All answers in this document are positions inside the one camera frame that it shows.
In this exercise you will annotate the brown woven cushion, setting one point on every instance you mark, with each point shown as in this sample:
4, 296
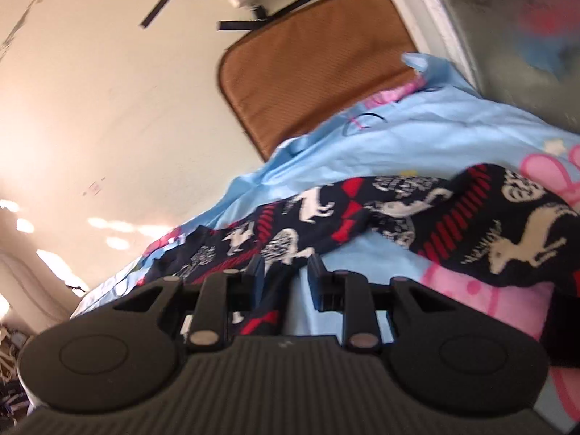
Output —
308, 68

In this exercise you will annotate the black tape strip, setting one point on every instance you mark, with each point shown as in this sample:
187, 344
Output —
238, 25
157, 7
301, 0

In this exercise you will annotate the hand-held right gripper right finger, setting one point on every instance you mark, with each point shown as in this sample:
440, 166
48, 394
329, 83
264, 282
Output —
319, 285

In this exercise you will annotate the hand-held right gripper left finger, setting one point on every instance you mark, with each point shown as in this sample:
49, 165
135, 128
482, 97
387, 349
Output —
256, 285

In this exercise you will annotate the frosted window pane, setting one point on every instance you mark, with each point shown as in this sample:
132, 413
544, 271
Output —
512, 31

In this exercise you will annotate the white window frame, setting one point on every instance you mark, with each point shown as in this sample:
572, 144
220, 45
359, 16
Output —
426, 4

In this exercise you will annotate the pile of clutter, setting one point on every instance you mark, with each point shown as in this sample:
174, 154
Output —
11, 362

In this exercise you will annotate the light blue printed bedsheet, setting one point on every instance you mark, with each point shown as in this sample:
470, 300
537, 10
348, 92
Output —
430, 131

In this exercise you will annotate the dark patterned knit sweater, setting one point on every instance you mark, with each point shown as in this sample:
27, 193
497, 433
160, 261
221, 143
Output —
453, 217

